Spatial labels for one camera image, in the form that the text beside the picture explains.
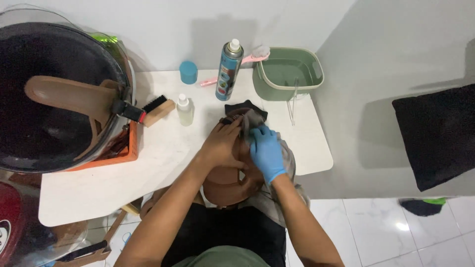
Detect person's left hand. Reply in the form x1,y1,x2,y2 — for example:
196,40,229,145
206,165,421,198
200,116,248,172

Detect person's right hand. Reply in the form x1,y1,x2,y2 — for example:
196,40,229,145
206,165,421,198
249,125,287,185

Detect grey cleaning cloth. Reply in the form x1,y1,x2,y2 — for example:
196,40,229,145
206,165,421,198
240,109,311,227

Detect brown helmet liner pad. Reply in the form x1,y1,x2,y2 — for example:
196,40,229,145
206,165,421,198
202,108,266,207

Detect black helmet pad piece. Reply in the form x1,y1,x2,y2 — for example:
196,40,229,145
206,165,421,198
224,99,269,121

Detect small clear bottle white cap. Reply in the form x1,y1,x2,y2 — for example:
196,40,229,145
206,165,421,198
176,93,194,127

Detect blue spray can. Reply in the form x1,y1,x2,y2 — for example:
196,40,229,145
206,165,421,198
215,39,244,102

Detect green plastic basin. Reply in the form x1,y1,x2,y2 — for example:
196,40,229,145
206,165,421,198
252,47,325,102

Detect blue plastic cap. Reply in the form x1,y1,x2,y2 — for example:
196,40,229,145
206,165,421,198
179,61,198,85

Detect wooden brush with black bristles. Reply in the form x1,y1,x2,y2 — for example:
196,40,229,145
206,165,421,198
141,95,176,128

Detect person's black shirt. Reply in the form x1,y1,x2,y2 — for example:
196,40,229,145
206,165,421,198
161,202,287,267

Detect orange plastic basket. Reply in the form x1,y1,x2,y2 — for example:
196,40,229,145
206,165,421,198
66,120,139,172

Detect person's green shorts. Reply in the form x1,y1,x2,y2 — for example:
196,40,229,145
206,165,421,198
172,245,271,267

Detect clear helmet visor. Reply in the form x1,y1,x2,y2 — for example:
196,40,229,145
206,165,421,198
0,4,137,112

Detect dark cloth with green patch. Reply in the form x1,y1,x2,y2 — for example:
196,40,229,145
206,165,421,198
399,197,447,217

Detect black cushion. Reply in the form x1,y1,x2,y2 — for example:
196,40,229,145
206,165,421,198
392,84,475,192

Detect black helmet with brown lining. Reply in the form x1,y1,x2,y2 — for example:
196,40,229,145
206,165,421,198
0,22,136,174

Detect red helmet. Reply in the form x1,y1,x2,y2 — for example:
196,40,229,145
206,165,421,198
0,170,90,267

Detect metal basin handle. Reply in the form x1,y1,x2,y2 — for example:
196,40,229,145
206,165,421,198
286,77,300,127

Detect pink long-handled brush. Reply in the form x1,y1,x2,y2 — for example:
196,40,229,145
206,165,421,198
199,45,271,88

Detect black red chin strap buckle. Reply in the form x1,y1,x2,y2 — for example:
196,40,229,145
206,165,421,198
111,99,147,124

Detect wooden table frame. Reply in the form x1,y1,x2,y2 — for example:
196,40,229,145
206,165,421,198
54,197,144,267

